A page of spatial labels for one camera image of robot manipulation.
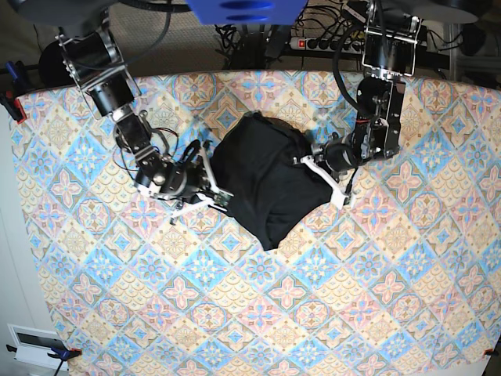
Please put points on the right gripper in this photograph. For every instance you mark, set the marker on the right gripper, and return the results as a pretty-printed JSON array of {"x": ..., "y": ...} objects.
[{"x": 191, "y": 181}]

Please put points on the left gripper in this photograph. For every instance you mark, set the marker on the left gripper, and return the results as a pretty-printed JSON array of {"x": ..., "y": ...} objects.
[{"x": 336, "y": 156}]

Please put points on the black t-shirt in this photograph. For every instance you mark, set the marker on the black t-shirt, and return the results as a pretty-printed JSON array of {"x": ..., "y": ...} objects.
[{"x": 259, "y": 163}]

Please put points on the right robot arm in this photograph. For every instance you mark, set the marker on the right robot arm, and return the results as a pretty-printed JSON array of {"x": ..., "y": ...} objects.
[{"x": 100, "y": 72}]

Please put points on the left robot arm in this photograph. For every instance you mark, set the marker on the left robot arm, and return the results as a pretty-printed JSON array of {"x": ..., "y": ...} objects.
[{"x": 389, "y": 54}]

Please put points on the patterned tablecloth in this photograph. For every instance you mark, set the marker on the patterned tablecloth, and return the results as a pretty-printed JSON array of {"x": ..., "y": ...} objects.
[{"x": 405, "y": 281}]

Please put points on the black round stool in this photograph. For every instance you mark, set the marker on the black round stool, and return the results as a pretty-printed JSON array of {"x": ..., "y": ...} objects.
[{"x": 51, "y": 68}]

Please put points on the blue clamp lower left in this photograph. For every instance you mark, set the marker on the blue clamp lower left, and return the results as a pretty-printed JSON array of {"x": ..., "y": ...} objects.
[{"x": 58, "y": 354}]

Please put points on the red black clamp upper left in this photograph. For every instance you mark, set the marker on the red black clamp upper left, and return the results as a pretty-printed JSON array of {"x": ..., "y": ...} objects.
[{"x": 9, "y": 98}]

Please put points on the white floor vent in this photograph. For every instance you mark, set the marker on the white floor vent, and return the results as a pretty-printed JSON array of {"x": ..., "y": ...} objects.
[{"x": 33, "y": 346}]

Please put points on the white power strip red switch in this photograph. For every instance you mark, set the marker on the white power strip red switch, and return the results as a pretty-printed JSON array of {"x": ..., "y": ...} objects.
[{"x": 325, "y": 45}]

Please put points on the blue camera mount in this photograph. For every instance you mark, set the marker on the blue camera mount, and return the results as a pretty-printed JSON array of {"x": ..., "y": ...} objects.
[{"x": 279, "y": 12}]

